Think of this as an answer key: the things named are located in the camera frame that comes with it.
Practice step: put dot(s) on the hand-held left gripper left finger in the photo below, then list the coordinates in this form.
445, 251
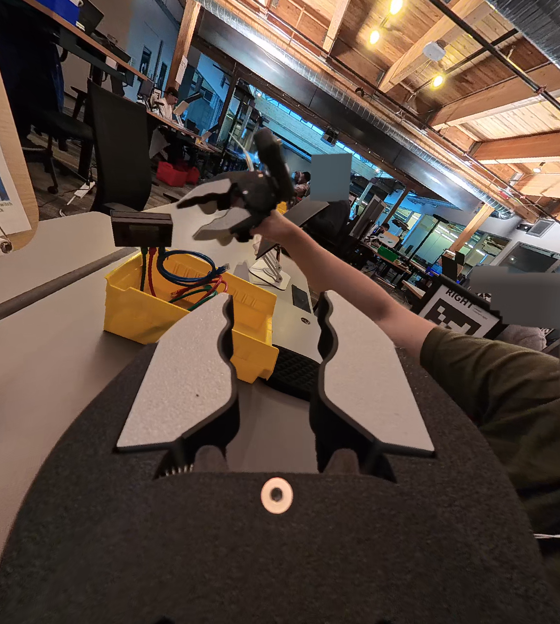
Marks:
177, 390

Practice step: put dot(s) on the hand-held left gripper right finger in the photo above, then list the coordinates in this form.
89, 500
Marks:
377, 390

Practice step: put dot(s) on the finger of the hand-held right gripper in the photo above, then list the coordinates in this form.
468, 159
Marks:
211, 191
226, 226

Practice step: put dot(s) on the black ethernet switch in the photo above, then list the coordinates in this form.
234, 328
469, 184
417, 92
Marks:
141, 231

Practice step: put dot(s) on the yellow bin with divider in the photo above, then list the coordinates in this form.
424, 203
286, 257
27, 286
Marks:
133, 312

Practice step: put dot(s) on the red plastic crate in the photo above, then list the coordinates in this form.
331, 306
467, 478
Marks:
193, 175
171, 174

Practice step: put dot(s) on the black white printed tag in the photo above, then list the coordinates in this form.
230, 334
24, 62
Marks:
455, 312

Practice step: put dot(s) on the round ceiling light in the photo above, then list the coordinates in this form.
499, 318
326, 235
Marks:
396, 6
374, 36
437, 80

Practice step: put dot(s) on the wooden standing desk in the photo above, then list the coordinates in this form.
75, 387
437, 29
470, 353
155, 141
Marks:
89, 44

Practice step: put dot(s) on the white ceiling device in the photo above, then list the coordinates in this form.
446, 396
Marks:
434, 51

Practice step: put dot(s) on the blue storage bin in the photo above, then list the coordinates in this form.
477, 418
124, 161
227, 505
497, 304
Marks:
60, 7

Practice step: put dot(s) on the silver ventilation ducts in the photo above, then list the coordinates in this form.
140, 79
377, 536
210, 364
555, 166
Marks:
553, 29

